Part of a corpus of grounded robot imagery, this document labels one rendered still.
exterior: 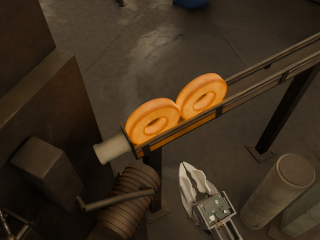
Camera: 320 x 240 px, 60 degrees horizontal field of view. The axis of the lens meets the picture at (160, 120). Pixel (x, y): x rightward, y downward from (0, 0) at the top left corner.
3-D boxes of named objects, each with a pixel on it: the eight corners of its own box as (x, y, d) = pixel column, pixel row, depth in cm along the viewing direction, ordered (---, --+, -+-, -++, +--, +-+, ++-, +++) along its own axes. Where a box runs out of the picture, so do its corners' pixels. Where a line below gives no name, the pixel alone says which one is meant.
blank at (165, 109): (119, 115, 69) (125, 124, 67) (173, 88, 72) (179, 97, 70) (130, 144, 82) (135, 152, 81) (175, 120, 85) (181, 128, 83)
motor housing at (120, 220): (114, 251, 122) (88, 215, 79) (138, 207, 134) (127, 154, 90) (139, 266, 119) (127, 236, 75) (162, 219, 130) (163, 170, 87)
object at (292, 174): (236, 223, 129) (273, 176, 87) (243, 200, 135) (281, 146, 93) (261, 235, 126) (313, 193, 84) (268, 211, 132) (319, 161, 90)
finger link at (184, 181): (186, 158, 63) (206, 196, 61) (180, 163, 68) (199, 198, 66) (174, 164, 62) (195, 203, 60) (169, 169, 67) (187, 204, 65)
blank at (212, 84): (173, 88, 72) (179, 97, 70) (223, 64, 75) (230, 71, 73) (176, 120, 85) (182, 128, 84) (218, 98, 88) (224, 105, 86)
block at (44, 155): (41, 198, 79) (2, 159, 59) (59, 175, 83) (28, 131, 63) (72, 215, 76) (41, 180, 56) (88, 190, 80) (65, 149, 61)
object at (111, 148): (96, 152, 79) (90, 142, 74) (125, 137, 81) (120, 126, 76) (104, 168, 76) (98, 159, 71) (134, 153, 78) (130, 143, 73)
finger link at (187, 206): (192, 180, 65) (211, 214, 63) (190, 181, 67) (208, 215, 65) (175, 189, 64) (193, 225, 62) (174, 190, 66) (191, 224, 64)
